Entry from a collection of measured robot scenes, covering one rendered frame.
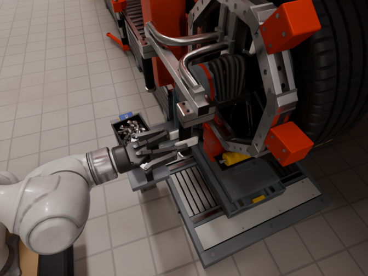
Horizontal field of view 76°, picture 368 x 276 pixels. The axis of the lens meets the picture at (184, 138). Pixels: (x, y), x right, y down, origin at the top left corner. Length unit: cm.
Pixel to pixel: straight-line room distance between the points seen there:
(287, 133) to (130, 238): 105
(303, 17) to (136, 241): 125
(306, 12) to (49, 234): 63
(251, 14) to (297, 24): 13
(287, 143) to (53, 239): 55
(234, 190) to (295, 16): 92
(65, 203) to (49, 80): 213
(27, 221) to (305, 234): 138
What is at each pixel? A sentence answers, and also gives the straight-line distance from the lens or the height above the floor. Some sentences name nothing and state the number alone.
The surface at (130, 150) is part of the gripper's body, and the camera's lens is 66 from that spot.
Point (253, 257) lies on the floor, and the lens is 144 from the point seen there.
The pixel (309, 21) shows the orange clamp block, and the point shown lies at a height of 114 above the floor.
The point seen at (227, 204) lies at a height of 15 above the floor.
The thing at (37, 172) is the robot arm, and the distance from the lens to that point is 65.
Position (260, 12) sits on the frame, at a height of 112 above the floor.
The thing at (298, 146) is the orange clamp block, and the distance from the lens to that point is 66.
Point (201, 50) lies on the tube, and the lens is 68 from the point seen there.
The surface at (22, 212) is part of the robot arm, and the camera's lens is 50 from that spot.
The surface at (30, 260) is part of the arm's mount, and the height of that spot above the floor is 32.
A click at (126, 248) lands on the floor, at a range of 143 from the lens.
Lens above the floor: 136
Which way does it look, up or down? 52 degrees down
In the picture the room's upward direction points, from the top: straight up
